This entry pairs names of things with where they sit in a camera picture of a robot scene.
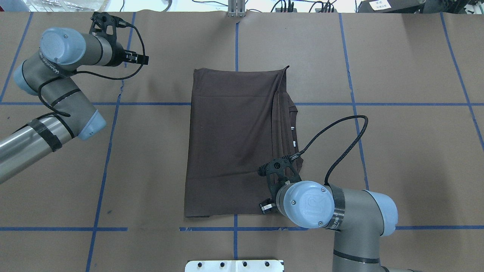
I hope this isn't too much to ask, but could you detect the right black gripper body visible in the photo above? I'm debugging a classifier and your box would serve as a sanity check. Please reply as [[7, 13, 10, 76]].
[[266, 198, 279, 214]]

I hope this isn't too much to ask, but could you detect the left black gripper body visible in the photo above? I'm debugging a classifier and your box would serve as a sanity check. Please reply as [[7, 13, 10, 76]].
[[112, 42, 127, 67]]

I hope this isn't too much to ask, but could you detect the dark brown t-shirt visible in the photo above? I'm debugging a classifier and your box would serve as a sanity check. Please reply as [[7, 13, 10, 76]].
[[184, 67, 298, 218]]

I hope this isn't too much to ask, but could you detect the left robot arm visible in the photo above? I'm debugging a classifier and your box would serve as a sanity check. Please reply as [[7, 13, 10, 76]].
[[1, 27, 149, 183]]

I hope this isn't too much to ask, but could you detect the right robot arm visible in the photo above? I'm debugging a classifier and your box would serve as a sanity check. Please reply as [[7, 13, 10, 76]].
[[259, 181, 399, 272]]

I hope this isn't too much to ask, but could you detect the clear plastic bag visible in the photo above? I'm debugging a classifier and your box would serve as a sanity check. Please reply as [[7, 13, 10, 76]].
[[23, 0, 110, 12]]

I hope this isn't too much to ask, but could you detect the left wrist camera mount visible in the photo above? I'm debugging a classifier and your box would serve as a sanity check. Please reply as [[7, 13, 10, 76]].
[[89, 12, 133, 43]]

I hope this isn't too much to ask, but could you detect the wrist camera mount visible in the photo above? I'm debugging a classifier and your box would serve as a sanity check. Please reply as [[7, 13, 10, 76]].
[[89, 12, 133, 43], [257, 153, 301, 195]]

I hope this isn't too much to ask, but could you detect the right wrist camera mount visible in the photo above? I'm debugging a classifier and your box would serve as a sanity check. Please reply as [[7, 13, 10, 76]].
[[257, 153, 301, 195]]

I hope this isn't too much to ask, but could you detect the white central pillar mount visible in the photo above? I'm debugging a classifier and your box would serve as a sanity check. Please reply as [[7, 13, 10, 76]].
[[185, 260, 285, 272]]

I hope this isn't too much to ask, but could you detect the aluminium frame post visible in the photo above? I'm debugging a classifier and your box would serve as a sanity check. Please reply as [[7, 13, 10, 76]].
[[227, 0, 247, 18]]

